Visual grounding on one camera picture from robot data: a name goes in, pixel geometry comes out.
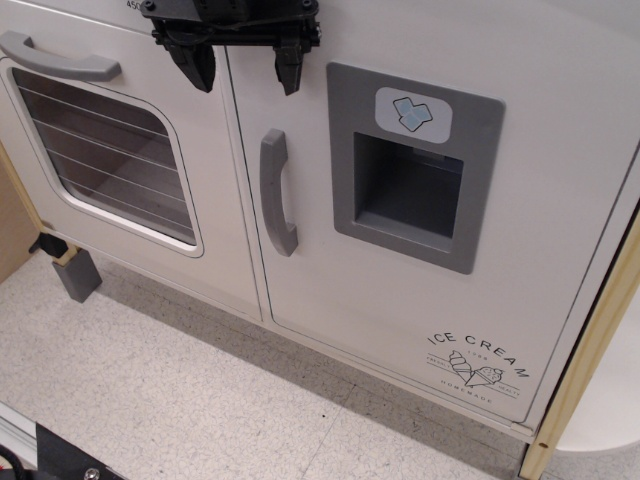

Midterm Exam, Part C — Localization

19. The light wooden frame post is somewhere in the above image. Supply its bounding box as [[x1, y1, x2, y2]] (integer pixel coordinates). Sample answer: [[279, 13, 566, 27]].
[[517, 209, 639, 479]]

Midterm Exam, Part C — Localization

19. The white oven door with window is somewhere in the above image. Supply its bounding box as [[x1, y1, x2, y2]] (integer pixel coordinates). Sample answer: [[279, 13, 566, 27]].
[[1, 1, 261, 321]]

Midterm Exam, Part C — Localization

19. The white toy kitchen cabinet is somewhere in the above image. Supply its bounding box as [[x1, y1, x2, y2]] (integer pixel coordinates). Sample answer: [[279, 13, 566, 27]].
[[1, 1, 639, 441]]

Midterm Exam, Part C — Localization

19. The black clamp bracket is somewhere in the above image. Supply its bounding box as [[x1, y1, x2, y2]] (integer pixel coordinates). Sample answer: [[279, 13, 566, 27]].
[[29, 232, 69, 259]]

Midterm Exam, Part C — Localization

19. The black and red cable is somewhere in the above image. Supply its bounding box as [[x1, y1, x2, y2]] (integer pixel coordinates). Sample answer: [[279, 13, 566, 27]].
[[0, 443, 31, 480]]

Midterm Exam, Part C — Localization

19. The grey kitchen leg block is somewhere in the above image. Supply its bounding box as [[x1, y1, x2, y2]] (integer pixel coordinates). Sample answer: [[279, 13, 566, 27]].
[[53, 250, 102, 303]]

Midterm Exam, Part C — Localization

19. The aluminium rail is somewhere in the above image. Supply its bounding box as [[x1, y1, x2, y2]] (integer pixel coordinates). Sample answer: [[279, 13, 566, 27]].
[[0, 403, 38, 467]]

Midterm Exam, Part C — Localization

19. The left wooden frame post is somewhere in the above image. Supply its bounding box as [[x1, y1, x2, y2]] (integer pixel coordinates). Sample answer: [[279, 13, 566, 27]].
[[1, 146, 79, 267]]

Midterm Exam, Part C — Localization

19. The grey fridge door handle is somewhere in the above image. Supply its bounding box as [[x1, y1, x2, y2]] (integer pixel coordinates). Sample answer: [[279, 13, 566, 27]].
[[260, 129, 298, 257]]

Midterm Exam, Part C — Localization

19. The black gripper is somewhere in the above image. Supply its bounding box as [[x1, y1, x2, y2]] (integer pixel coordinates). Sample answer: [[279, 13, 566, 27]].
[[140, 0, 321, 96]]

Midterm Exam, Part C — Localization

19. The grey oven door handle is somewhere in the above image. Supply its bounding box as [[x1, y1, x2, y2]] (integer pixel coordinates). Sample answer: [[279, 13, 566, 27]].
[[1, 31, 122, 82]]

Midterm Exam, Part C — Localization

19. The black base plate with screw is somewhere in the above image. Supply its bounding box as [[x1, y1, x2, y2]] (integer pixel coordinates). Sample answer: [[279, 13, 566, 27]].
[[36, 423, 125, 480]]

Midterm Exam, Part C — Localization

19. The grey ice dispenser panel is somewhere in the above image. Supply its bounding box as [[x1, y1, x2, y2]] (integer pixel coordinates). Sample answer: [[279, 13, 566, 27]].
[[327, 62, 506, 275]]

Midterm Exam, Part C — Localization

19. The white round object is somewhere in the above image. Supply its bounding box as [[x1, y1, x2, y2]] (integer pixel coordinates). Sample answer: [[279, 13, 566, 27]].
[[557, 295, 639, 454]]

